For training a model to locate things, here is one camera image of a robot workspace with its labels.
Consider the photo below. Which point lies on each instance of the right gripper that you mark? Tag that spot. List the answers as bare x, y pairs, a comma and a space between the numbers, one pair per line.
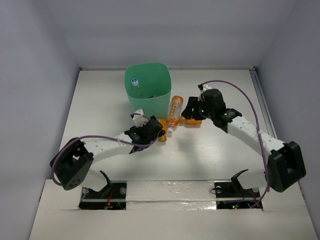
192, 103

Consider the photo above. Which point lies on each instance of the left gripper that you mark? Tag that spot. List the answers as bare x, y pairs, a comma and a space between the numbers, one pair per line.
155, 125

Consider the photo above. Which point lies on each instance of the small orange bottle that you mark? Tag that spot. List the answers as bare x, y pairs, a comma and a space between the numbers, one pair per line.
189, 122

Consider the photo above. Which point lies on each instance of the tall orange bottle white cap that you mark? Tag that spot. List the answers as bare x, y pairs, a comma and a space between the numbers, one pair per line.
173, 117

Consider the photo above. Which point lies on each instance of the clear crushed plastic bottle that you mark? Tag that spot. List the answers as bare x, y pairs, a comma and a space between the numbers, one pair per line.
137, 91

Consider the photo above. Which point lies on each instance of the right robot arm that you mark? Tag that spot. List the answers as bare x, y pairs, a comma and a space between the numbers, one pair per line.
283, 163

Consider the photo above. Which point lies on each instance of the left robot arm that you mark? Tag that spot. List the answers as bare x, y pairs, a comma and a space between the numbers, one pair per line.
70, 167

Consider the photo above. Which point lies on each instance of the green plastic bin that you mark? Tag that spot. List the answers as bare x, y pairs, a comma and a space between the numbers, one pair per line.
154, 79

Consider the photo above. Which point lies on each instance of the silver tape strip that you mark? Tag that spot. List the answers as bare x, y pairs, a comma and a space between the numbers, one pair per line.
170, 196

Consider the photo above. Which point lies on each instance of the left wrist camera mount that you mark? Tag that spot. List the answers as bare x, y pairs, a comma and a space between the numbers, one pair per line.
139, 118

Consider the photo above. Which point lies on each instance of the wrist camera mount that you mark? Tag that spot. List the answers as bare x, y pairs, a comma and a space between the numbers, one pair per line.
139, 118
203, 87

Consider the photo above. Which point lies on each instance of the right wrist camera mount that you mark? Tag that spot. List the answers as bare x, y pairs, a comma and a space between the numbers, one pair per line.
203, 87

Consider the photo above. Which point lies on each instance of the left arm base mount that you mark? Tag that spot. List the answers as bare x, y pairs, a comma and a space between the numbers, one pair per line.
111, 197

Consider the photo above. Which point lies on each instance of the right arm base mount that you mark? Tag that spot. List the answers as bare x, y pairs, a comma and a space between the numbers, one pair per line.
230, 195

